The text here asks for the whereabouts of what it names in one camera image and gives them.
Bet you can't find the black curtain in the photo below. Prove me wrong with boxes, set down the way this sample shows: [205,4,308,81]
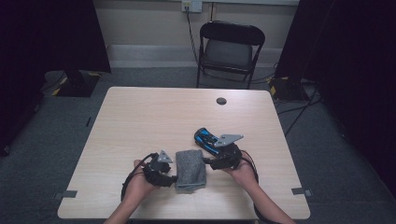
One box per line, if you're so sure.
[275,0,396,197]
[0,0,112,157]

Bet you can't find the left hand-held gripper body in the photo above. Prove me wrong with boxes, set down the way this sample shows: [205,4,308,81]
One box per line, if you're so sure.
[143,149,174,187]

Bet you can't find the white wall socket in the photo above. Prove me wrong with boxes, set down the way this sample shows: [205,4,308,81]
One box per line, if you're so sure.
[181,0,204,13]

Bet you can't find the person's right hand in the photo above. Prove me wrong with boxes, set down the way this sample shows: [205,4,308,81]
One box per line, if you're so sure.
[224,152,259,188]

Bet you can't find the black folding chair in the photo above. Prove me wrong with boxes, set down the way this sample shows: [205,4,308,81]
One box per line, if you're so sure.
[195,20,266,91]

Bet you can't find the black striped wall cable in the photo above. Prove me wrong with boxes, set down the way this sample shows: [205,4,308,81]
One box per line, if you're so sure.
[185,6,200,63]

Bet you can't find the hand-held gripper cable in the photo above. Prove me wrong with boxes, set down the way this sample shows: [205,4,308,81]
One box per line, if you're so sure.
[241,149,281,224]
[120,152,158,202]

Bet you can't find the blue and black toy car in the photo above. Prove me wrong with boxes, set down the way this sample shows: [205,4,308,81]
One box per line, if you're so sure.
[193,127,225,156]

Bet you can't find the black floor cable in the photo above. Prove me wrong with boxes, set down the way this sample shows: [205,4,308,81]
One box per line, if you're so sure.
[276,87,323,138]

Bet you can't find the person's left hand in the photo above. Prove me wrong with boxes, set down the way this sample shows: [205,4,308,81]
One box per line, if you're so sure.
[124,160,160,203]

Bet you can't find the left hand-held gripper cable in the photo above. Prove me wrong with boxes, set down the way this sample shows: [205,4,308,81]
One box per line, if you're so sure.
[120,152,158,202]

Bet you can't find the grey tape strip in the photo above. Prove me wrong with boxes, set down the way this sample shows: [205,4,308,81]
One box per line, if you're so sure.
[291,187,312,198]
[53,189,78,201]

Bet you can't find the right hand-held gripper cable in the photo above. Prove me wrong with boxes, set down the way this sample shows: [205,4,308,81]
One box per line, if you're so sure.
[241,149,281,224]

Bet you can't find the black stand base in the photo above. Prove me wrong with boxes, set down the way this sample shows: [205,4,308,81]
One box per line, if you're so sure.
[269,76,310,102]
[55,70,101,98]

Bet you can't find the grey towel cloth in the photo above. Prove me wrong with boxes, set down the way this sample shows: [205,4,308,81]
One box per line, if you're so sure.
[175,148,207,191]

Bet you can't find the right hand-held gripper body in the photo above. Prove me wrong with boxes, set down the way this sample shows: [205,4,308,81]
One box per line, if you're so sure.
[213,134,245,171]

